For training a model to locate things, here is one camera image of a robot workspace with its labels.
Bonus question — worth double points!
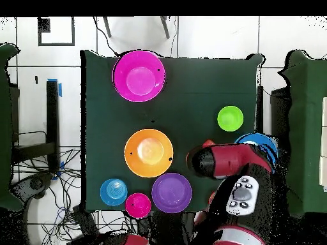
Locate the small blue bowl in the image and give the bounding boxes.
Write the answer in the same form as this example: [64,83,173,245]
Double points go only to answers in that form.
[100,177,128,207]

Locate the large pink bowl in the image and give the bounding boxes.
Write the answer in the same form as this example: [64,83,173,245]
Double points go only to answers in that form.
[112,50,167,103]

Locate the dark green tablecloth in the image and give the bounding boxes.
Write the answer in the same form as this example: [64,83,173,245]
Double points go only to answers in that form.
[80,49,264,214]

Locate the small green bowl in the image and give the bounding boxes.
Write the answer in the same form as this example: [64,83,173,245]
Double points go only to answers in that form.
[217,105,245,133]

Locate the black square floor frame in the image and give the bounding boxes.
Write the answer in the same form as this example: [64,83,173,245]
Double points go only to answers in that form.
[37,16,76,47]

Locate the small crimson bowl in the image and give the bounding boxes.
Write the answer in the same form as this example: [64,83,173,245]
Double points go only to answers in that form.
[125,193,152,219]

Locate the purple bowl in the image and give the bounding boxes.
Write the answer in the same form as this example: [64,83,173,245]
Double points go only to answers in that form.
[151,172,193,214]

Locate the green cloth side table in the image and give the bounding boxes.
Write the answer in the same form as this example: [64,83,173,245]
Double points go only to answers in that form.
[277,48,327,215]
[0,42,25,212]

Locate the blue floor tape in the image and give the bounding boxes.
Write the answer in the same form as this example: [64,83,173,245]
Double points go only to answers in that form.
[47,78,63,98]

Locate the black metal stand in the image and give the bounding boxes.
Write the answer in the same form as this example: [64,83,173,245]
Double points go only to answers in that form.
[10,80,61,174]
[255,85,291,154]

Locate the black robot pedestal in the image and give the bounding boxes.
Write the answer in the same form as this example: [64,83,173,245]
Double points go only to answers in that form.
[139,211,205,245]

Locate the large orange bowl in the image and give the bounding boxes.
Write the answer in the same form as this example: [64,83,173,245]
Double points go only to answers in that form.
[124,128,174,179]

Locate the large blue bowl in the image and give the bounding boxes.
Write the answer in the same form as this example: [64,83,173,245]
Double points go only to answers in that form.
[233,132,280,174]

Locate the black power strip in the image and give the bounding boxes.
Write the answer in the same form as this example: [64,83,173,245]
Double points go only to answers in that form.
[72,204,100,241]

